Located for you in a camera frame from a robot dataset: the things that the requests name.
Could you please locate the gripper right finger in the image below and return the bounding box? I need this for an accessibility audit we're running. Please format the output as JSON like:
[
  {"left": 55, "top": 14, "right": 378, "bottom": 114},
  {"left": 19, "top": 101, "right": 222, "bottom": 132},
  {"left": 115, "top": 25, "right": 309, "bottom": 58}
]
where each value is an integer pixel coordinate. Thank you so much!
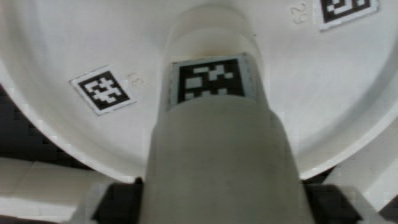
[{"left": 300, "top": 181, "right": 387, "bottom": 224}]

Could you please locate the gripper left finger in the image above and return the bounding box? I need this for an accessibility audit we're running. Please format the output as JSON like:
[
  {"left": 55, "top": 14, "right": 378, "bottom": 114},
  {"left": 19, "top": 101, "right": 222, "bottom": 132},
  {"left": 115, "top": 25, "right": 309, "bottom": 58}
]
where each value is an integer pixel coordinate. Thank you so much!
[{"left": 69, "top": 176, "right": 147, "bottom": 224}]

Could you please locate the white cylindrical table leg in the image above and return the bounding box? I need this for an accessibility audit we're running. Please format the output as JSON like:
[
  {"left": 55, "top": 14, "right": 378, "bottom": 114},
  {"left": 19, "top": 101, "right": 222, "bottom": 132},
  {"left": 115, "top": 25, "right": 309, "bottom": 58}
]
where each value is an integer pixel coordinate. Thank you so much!
[{"left": 138, "top": 4, "right": 314, "bottom": 224}]

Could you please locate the white round table top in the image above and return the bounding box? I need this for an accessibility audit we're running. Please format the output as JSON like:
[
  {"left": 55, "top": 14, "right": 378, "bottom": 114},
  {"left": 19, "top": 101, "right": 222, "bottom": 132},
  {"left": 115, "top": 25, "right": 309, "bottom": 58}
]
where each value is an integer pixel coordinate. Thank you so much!
[{"left": 0, "top": 0, "right": 398, "bottom": 182}]

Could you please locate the white front fence bar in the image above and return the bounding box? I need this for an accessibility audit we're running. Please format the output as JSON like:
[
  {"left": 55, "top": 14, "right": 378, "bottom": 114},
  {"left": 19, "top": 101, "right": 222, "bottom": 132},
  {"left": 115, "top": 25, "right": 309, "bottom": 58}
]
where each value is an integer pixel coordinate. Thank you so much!
[{"left": 0, "top": 158, "right": 111, "bottom": 222}]

